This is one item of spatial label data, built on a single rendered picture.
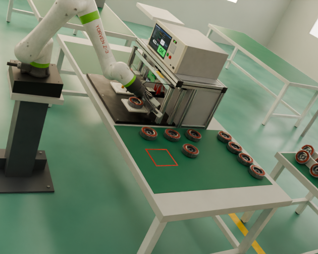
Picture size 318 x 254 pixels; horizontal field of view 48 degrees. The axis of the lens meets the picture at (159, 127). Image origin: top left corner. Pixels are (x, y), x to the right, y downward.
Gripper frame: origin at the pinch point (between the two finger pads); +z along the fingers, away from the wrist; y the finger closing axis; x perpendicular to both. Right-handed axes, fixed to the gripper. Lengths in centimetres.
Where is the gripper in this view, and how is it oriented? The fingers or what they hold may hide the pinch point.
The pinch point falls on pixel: (158, 109)
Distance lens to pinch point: 220.8
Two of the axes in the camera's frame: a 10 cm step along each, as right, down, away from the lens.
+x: 7.6, -5.9, -2.7
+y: 1.1, 5.3, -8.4
